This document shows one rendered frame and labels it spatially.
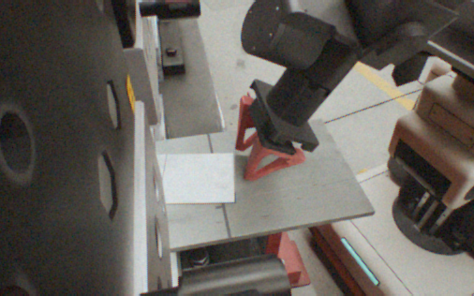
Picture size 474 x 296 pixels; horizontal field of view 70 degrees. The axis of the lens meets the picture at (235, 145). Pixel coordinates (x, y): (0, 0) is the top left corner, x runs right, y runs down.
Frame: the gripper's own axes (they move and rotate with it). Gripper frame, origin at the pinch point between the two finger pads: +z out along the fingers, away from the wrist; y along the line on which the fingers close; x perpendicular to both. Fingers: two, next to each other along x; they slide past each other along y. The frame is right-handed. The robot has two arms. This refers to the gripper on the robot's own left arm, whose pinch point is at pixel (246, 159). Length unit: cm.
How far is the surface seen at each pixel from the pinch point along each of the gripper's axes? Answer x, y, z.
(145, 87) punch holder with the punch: -19.0, 10.8, -13.0
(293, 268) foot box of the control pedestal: 68, -22, 64
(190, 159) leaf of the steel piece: -5.5, -3.1, 5.1
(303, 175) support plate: 7.2, 2.8, -2.2
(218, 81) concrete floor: 71, -166, 77
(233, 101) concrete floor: 75, -141, 74
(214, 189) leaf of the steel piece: -3.4, 2.9, 3.8
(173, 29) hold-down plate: 1, -63, 13
